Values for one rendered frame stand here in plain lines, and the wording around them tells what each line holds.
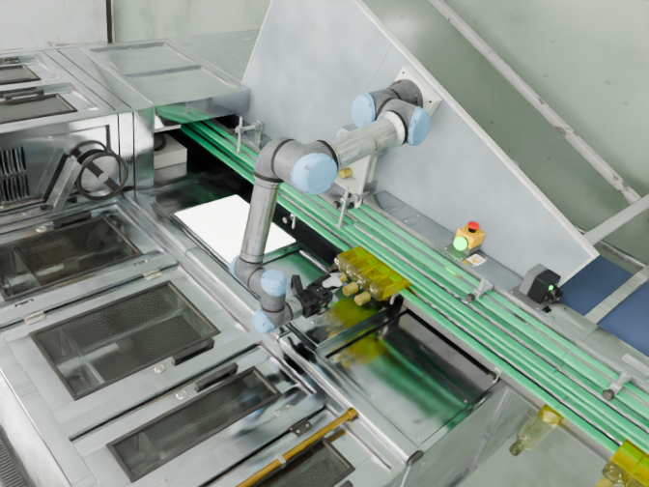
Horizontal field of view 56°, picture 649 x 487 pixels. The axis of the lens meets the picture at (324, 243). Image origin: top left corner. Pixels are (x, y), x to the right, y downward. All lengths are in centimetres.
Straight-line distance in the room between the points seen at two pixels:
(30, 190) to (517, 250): 178
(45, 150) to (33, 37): 296
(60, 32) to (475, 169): 404
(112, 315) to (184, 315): 23
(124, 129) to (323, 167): 114
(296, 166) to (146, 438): 84
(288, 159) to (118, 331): 82
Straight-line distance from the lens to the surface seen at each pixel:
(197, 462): 174
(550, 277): 199
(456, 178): 213
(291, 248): 238
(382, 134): 182
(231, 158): 277
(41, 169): 251
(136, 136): 261
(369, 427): 185
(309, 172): 161
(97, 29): 557
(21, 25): 534
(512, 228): 206
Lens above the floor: 243
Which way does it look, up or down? 39 degrees down
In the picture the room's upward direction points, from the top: 112 degrees counter-clockwise
